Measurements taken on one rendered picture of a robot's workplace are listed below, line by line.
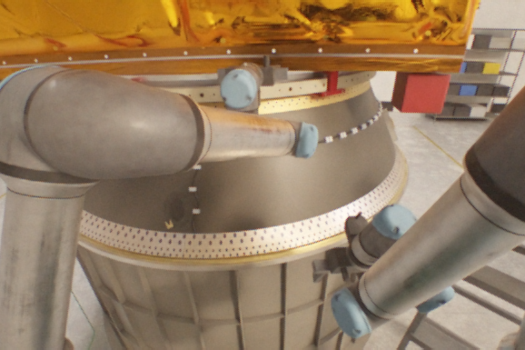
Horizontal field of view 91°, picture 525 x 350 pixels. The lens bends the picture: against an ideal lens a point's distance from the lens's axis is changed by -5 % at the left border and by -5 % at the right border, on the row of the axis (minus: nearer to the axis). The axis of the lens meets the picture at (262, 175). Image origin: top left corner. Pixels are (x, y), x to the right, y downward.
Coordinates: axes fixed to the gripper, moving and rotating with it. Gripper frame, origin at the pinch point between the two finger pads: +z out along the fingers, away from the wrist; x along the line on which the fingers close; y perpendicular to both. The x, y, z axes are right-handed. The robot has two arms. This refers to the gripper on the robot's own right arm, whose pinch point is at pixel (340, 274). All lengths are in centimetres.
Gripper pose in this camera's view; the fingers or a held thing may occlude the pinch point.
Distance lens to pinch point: 82.6
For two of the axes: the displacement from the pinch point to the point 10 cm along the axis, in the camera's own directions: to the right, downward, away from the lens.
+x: 9.8, 0.2, 1.8
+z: -1.5, 6.2, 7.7
